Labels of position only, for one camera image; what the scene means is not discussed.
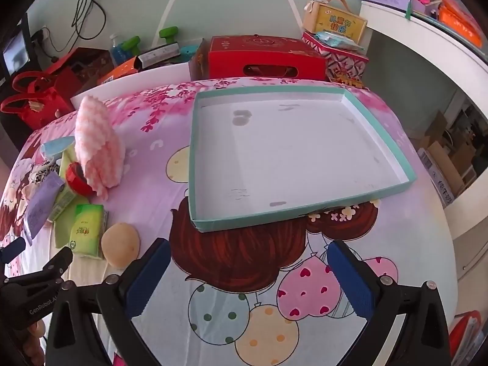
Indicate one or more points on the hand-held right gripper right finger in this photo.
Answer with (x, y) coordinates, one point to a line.
(350, 286)

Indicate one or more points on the red felt bag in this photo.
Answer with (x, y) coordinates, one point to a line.
(38, 110)

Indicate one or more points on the dark red gift box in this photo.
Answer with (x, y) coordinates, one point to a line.
(87, 64)

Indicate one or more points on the person's left hand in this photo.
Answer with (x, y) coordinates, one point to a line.
(33, 350)

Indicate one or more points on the peach fluffy puff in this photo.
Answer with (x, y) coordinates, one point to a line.
(120, 244)

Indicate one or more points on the small teal case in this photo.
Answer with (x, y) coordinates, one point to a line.
(187, 48)

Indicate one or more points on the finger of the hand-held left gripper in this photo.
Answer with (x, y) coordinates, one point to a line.
(57, 262)
(11, 248)

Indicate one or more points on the light green cloth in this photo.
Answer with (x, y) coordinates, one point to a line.
(61, 236)

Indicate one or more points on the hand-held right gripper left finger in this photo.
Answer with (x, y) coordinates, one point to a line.
(148, 280)

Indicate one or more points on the yellow red flat box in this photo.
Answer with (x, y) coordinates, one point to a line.
(347, 82)

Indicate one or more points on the blue face mask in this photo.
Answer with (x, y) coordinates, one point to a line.
(57, 147)

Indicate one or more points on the green dumbbell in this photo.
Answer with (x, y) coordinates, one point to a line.
(131, 44)
(169, 33)

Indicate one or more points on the leopard print scrunchie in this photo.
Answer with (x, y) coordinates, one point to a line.
(44, 173)

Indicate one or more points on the brown cardboard box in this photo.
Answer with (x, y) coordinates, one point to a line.
(453, 152)

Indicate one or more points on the orange box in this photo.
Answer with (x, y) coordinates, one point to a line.
(122, 69)

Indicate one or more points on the computer monitor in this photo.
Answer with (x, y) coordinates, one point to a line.
(15, 55)

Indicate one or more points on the purple packet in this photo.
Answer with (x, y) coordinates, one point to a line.
(40, 206)

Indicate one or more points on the red tape roll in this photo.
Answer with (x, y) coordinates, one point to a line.
(76, 183)

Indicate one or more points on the shallow teal cardboard box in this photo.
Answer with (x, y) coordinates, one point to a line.
(286, 152)

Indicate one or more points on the white cardboard carton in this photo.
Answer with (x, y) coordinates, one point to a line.
(438, 175)

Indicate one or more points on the black silver box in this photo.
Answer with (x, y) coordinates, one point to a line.
(158, 55)

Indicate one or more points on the blue liquid bottle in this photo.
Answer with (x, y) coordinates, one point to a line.
(117, 53)

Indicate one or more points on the printed cartoon bedsheet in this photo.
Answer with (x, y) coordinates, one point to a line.
(247, 259)

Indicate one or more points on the red white patterned box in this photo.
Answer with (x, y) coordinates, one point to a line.
(343, 63)

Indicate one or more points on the pink white striped towel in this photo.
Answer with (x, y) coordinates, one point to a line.
(97, 145)

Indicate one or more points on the white shelf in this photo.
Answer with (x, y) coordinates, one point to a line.
(430, 42)

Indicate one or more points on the orange packet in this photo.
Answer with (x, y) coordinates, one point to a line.
(459, 21)

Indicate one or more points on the white wall socket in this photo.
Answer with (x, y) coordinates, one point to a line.
(45, 33)

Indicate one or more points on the wet wipes packet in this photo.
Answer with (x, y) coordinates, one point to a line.
(337, 40)

